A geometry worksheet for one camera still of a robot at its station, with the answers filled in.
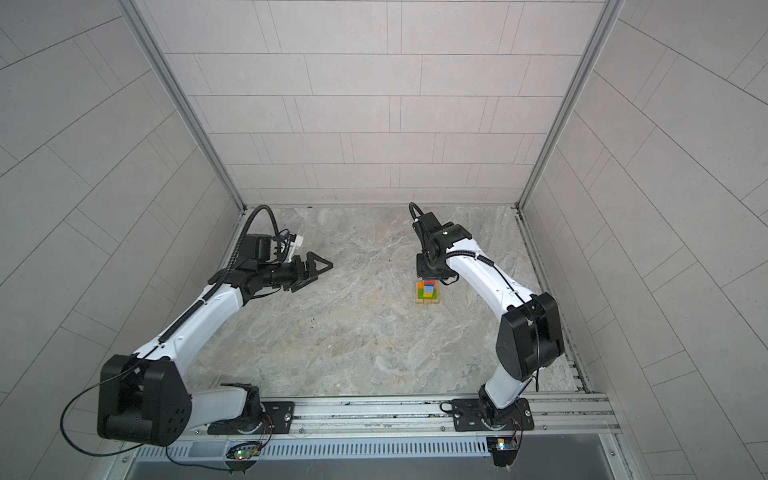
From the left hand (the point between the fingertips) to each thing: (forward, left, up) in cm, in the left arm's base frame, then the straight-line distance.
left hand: (329, 267), depth 78 cm
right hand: (+2, -26, -7) cm, 27 cm away
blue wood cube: (0, -27, -11) cm, 29 cm away
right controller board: (-38, -43, -17) cm, 60 cm away
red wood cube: (+1, -27, -10) cm, 29 cm away
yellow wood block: (+3, -25, -16) cm, 30 cm away
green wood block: (0, -25, -15) cm, 29 cm away
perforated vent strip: (-38, -1, -17) cm, 42 cm away
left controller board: (-39, +14, -13) cm, 43 cm away
